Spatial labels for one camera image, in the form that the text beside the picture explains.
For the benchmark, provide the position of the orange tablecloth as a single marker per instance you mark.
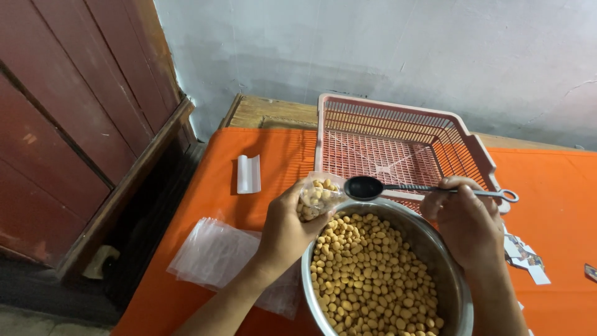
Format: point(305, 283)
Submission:
point(555, 210)

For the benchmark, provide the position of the person's right hand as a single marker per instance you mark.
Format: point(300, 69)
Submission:
point(468, 228)

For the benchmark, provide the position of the beige slipper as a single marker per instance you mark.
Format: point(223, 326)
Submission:
point(101, 261)

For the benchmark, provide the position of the small clear bag of nuts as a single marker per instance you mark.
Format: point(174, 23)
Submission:
point(318, 196)

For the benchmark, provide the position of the white folded plastic piece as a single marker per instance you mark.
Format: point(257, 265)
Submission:
point(248, 173)

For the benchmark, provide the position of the pile of clear plastic bags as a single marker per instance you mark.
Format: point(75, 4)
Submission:
point(219, 254)

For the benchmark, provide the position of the heap of coated nuts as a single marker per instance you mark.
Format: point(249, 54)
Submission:
point(373, 280)

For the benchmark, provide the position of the steel bowl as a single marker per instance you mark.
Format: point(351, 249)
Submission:
point(447, 261)

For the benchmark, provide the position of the red wooden door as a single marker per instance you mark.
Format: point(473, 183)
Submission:
point(79, 116)

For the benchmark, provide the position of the person's right fingers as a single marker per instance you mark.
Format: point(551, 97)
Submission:
point(450, 196)

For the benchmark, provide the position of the pink plastic basket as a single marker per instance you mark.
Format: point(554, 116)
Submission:
point(387, 149)

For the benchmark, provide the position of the black measuring spoon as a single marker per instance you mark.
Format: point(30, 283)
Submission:
point(368, 188)

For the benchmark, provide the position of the printed paper label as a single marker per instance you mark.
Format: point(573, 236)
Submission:
point(591, 272)

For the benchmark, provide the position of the pile of printed paper labels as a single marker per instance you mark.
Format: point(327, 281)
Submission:
point(524, 256)

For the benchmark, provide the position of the person's left hand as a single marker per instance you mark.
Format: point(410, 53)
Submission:
point(284, 231)

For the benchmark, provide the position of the wooden table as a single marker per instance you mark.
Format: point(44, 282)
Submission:
point(266, 112)

